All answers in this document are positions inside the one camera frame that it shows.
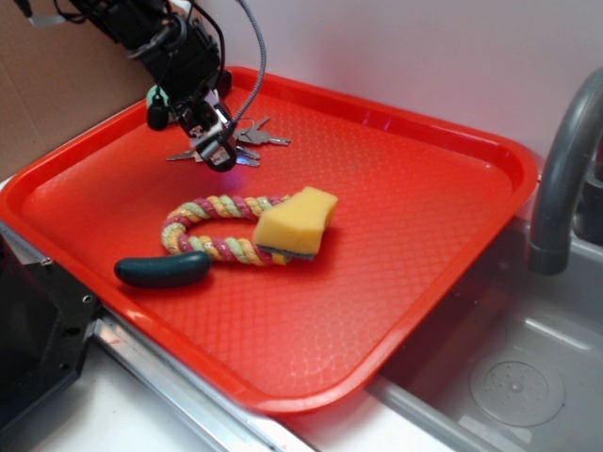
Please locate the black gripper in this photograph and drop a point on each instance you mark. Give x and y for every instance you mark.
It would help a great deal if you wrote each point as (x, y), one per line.
(184, 63)

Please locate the silver key bunch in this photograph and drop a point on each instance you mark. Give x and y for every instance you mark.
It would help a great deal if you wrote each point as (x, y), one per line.
(254, 135)

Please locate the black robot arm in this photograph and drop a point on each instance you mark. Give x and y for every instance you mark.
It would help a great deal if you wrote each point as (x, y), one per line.
(111, 18)

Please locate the yellow sponge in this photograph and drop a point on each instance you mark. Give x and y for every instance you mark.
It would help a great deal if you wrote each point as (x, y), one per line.
(295, 227)

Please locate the dark green toy cucumber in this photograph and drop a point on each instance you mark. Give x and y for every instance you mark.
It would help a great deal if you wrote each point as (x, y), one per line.
(164, 272)

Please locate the red plastic tray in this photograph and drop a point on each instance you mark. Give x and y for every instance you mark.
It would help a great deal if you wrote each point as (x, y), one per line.
(288, 285)

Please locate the grey faucet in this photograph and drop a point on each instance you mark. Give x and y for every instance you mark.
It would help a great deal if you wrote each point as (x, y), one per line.
(569, 199)

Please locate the grey sink basin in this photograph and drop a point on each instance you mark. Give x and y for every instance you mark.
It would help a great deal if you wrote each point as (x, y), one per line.
(508, 360)

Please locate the multicolour rope toy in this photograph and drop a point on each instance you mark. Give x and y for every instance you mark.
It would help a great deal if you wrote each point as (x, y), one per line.
(216, 225)

